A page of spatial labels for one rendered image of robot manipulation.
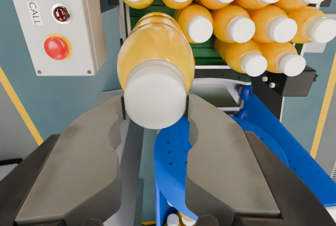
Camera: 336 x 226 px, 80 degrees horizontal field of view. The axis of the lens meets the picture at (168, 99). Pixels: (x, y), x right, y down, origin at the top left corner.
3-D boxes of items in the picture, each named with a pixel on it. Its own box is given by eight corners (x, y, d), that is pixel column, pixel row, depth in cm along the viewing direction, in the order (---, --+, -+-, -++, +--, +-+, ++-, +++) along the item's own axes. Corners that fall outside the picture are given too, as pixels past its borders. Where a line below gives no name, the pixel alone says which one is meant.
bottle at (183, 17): (193, -6, 48) (211, -3, 32) (205, 22, 51) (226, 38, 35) (167, 10, 49) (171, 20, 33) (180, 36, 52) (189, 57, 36)
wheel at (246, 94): (239, 102, 53) (246, 104, 52) (242, 86, 51) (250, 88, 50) (244, 95, 57) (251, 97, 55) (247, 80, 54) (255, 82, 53)
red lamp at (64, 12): (56, 21, 31) (53, 22, 30) (53, 5, 30) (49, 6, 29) (71, 21, 31) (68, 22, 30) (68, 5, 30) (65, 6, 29)
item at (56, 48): (50, 58, 33) (46, 60, 32) (44, 35, 32) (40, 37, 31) (72, 58, 34) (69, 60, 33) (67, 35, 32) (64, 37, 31)
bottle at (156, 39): (154, -2, 27) (147, 12, 11) (191, 34, 29) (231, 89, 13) (123, 39, 29) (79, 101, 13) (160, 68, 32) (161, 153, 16)
